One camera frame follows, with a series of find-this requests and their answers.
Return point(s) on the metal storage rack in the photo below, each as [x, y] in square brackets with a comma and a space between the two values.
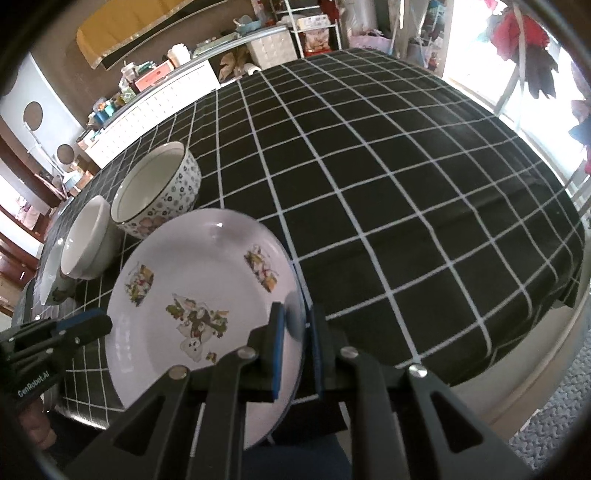
[314, 27]

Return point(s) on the person's left hand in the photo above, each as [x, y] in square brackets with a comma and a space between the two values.
[37, 429]

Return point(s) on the teal basket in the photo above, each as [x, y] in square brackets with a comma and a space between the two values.
[244, 24]

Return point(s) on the floral patterned bowl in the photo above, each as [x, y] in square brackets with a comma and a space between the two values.
[184, 177]

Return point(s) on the floor lamp with round discs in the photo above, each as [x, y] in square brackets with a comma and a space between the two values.
[33, 115]

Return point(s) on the pink box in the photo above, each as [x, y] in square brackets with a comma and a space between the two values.
[152, 76]

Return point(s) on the yellow cloth cover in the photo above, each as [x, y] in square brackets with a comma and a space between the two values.
[129, 25]

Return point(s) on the black checked tablecloth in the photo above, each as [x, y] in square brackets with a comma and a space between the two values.
[369, 184]

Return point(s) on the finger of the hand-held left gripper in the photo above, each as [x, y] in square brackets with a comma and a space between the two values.
[83, 325]

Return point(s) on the dark hanging garment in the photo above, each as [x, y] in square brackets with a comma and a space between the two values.
[540, 71]

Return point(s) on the long white cabinet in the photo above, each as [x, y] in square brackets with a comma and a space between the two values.
[157, 104]

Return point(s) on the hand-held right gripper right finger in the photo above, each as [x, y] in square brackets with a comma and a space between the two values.
[317, 350]

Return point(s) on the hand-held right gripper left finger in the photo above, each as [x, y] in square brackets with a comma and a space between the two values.
[277, 350]

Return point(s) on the white quilted storage box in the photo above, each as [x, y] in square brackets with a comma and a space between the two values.
[272, 48]

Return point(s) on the grey textured rug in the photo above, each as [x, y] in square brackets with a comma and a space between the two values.
[549, 429]

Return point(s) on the white printed plate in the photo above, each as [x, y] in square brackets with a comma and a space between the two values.
[47, 281]
[207, 277]

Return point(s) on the plain white bowl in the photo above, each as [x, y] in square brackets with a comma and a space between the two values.
[85, 240]

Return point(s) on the red hanging garment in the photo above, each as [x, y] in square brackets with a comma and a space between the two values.
[524, 27]

